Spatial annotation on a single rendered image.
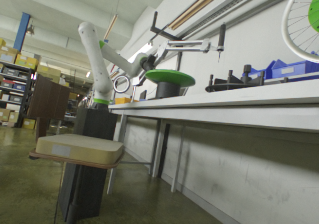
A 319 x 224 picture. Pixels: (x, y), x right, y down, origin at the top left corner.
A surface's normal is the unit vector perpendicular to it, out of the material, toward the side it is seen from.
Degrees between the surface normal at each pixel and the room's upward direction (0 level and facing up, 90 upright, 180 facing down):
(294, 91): 90
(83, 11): 90
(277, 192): 90
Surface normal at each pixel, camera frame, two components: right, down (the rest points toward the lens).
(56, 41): 0.46, 0.00
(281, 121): -0.87, -0.20
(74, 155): 0.07, -0.08
